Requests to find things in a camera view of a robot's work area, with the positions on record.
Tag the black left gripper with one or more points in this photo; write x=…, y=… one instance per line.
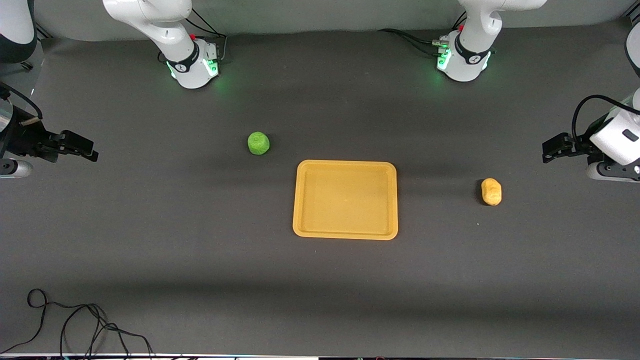
x=578, y=146

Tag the orange plastic tray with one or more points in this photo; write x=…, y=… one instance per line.
x=345, y=200

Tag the dark metal frame rail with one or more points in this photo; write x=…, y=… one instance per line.
x=44, y=33

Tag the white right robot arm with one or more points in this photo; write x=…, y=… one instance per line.
x=175, y=30

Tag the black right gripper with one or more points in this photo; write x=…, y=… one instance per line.
x=21, y=136

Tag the green apple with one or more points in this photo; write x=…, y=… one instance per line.
x=258, y=143

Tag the yellow-brown potato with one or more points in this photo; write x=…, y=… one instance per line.
x=491, y=192

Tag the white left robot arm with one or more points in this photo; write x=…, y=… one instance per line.
x=472, y=30

